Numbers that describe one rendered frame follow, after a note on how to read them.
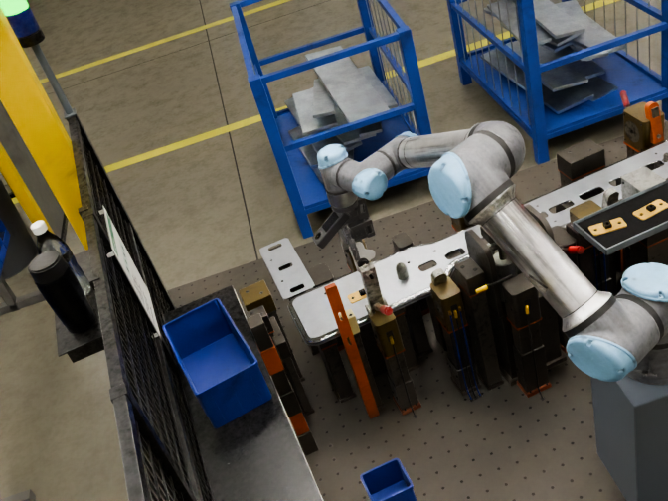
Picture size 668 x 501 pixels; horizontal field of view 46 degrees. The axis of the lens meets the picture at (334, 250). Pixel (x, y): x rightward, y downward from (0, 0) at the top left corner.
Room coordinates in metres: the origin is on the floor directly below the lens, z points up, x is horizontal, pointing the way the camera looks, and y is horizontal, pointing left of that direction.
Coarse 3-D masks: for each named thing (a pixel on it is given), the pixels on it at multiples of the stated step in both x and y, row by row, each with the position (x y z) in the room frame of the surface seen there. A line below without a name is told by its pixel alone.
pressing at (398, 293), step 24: (624, 168) 1.86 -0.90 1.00; (552, 192) 1.86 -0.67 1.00; (576, 192) 1.83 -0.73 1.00; (552, 216) 1.75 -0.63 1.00; (456, 240) 1.78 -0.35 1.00; (384, 264) 1.78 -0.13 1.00; (408, 264) 1.75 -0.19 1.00; (360, 288) 1.71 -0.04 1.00; (384, 288) 1.68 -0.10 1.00; (408, 288) 1.65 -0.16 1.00; (312, 312) 1.67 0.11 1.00; (360, 312) 1.61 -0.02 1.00; (312, 336) 1.58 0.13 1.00; (336, 336) 1.56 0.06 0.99
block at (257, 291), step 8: (248, 288) 1.79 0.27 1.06; (256, 288) 1.78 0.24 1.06; (264, 288) 1.77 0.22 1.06; (248, 296) 1.76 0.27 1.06; (256, 296) 1.74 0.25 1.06; (264, 296) 1.73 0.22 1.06; (248, 304) 1.72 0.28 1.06; (256, 304) 1.73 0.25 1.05; (264, 304) 1.73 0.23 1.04; (272, 304) 1.73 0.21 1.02; (272, 312) 1.73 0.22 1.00; (280, 328) 1.74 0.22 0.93; (288, 344) 1.74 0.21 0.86; (296, 368) 1.74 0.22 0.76
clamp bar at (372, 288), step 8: (360, 264) 1.55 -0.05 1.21; (360, 272) 1.53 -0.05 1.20; (368, 272) 1.51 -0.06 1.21; (376, 272) 1.52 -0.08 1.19; (368, 280) 1.51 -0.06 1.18; (376, 280) 1.52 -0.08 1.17; (368, 288) 1.52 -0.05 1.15; (376, 288) 1.52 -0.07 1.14; (368, 296) 1.52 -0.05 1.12; (376, 296) 1.53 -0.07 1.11
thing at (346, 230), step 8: (360, 200) 1.67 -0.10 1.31; (336, 208) 1.66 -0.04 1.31; (344, 208) 1.65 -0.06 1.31; (352, 208) 1.65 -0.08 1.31; (360, 208) 1.67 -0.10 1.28; (352, 216) 1.67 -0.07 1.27; (360, 216) 1.67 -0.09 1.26; (368, 216) 1.68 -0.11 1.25; (344, 224) 1.67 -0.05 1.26; (352, 224) 1.66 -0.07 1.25; (360, 224) 1.65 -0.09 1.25; (368, 224) 1.66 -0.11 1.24; (344, 232) 1.65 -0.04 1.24; (352, 232) 1.65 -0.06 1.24; (360, 232) 1.67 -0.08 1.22; (368, 232) 1.67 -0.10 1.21; (344, 240) 1.66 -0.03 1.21
